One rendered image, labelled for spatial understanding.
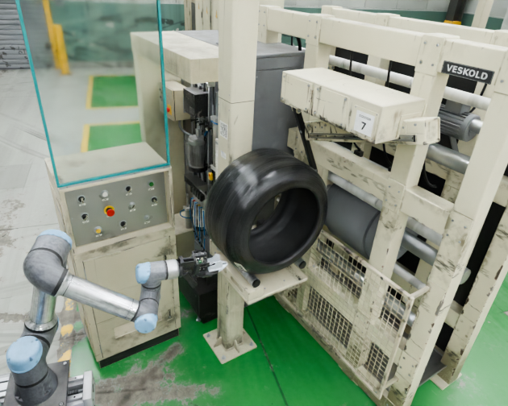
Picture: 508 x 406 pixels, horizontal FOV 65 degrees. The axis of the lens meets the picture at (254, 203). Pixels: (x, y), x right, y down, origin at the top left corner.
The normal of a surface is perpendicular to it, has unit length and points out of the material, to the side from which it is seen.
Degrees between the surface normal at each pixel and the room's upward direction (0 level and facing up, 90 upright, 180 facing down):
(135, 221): 90
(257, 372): 0
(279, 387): 0
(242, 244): 91
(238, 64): 90
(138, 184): 90
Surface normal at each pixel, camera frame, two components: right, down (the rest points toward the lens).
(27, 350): 0.07, -0.79
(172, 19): 0.31, 0.49
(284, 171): 0.35, -0.32
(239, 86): 0.54, 0.44
